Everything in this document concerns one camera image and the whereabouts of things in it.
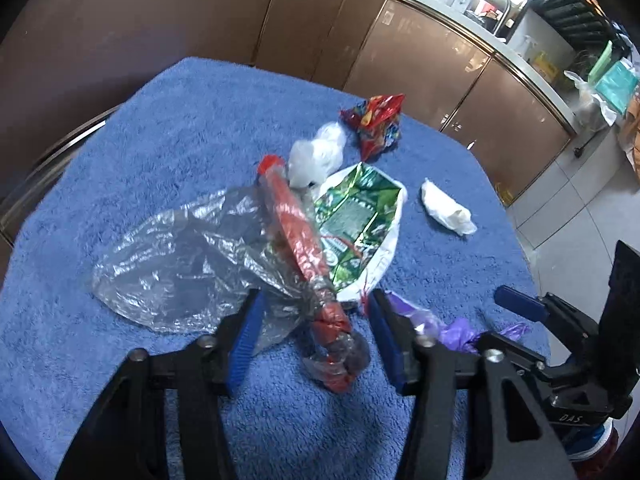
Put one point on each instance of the red snack bag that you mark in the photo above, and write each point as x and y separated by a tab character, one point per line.
377	124

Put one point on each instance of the yellow box on counter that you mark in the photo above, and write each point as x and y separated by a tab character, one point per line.
545	67

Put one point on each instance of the teal hanging bag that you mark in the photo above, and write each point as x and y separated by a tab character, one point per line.
617	85

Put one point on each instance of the brown kitchen cabinets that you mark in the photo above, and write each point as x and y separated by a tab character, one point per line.
65	61

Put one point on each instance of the clear white plastic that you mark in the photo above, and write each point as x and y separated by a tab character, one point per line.
310	162

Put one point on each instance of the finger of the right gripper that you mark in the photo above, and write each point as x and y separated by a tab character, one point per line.
525	306

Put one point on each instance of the red clear plastic wrapper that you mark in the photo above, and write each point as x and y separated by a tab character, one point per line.
184	270

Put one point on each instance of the orange patterned apron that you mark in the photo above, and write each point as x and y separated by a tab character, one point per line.
628	138

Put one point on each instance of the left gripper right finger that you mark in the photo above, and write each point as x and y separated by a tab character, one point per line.
507	434

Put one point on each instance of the purple twisted wrapper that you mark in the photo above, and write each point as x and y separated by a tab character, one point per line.
458	335

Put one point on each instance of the white plastic bag hanging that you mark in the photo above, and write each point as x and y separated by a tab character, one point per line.
591	110

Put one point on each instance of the blue towel mat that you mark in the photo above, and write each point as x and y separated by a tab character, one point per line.
195	129

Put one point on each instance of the black dish rack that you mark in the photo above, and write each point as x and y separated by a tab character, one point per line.
583	24

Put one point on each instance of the green white snack packet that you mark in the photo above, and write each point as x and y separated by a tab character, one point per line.
357	211

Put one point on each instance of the kitchen faucet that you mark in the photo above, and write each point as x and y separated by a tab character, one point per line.
493	14

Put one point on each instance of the cooking oil bottle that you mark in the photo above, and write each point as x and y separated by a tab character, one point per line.
505	195

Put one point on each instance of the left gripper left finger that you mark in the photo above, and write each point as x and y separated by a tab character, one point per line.
124	435

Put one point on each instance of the white tissue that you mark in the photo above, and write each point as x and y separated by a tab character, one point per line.
446	211

